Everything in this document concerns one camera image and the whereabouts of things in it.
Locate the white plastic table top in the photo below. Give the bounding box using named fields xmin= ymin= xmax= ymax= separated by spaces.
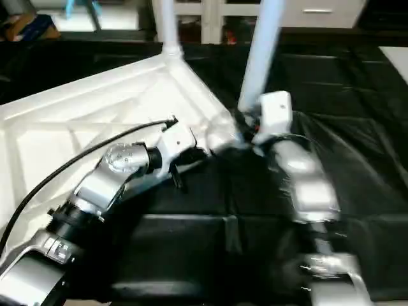
xmin=0 ymin=54 xmax=240 ymax=237

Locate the blue box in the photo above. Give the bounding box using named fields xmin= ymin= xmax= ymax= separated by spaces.
xmin=3 ymin=16 xmax=58 ymax=40

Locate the black work mat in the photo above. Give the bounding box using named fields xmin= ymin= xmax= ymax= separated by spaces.
xmin=0 ymin=35 xmax=408 ymax=300

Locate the turquoise plastic stool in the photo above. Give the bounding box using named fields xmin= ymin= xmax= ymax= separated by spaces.
xmin=64 ymin=0 xmax=99 ymax=20

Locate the white drawer unit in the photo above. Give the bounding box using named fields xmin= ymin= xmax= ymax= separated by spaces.
xmin=280 ymin=0 xmax=367 ymax=29

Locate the white plastic table leg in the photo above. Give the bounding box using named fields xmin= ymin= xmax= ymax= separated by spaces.
xmin=237 ymin=0 xmax=284 ymax=115
xmin=153 ymin=0 xmax=186 ymax=63

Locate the white glass door cabinet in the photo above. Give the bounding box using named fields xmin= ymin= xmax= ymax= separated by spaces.
xmin=150 ymin=0 xmax=262 ymax=44

